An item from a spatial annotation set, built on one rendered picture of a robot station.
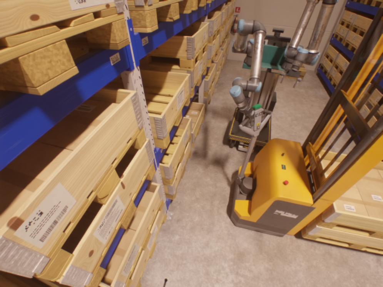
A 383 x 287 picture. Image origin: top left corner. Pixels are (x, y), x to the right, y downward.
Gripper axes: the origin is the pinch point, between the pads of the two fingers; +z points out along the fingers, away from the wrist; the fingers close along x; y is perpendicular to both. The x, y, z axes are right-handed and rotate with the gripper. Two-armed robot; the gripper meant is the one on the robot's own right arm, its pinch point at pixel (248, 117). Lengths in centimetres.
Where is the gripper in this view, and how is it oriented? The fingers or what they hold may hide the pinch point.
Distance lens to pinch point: 169.9
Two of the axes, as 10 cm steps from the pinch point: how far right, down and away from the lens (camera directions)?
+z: 5.4, 5.6, 6.3
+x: 5.0, 3.8, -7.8
